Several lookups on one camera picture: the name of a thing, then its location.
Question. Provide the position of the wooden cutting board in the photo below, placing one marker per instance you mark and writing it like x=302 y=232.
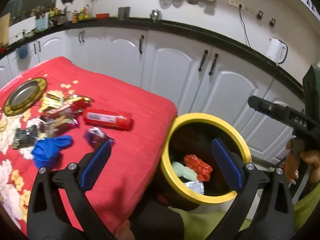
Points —
x=4 y=29

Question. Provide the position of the yellow rimmed trash bin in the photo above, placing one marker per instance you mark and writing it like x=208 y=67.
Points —
x=193 y=133

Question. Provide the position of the red clear snack wrapper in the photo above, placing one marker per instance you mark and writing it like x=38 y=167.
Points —
x=61 y=122

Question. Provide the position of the dark green snack wrapper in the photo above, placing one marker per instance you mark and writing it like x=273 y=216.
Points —
x=25 y=137

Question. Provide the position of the yellow brown snack bag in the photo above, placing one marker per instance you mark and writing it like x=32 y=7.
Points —
x=54 y=102

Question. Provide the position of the purple snack wrapper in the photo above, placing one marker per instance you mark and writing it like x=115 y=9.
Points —
x=96 y=136

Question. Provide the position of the red plastic bag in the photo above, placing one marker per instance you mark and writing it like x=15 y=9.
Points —
x=202 y=169

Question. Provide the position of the round metal gold-rimmed tray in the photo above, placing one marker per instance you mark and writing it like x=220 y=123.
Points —
x=24 y=96

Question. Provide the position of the light green foam sleeve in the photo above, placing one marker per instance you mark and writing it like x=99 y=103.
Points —
x=184 y=171

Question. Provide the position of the grey canister pair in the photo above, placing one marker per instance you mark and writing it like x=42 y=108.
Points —
x=124 y=13

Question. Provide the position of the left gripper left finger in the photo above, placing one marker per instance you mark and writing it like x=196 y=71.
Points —
x=47 y=217

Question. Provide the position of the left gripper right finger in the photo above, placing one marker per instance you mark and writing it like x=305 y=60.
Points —
x=262 y=208

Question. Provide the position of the red cylindrical can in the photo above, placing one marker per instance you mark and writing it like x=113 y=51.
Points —
x=104 y=118

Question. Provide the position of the wall power socket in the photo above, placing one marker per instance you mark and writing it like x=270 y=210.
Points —
x=236 y=4

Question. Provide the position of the white electric kettle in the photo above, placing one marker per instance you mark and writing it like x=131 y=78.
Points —
x=277 y=51

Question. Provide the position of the red floral table cloth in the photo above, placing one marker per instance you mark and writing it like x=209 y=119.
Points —
x=78 y=150

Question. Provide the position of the white lower cabinets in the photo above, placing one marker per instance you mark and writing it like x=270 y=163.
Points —
x=196 y=77

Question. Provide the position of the red bowl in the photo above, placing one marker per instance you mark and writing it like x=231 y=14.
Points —
x=102 y=16

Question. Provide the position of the blue glove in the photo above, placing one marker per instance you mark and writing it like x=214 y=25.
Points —
x=46 y=151

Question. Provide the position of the steel kettle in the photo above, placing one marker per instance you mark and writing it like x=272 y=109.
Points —
x=156 y=15

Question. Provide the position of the person right hand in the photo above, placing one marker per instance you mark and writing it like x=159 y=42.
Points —
x=292 y=163

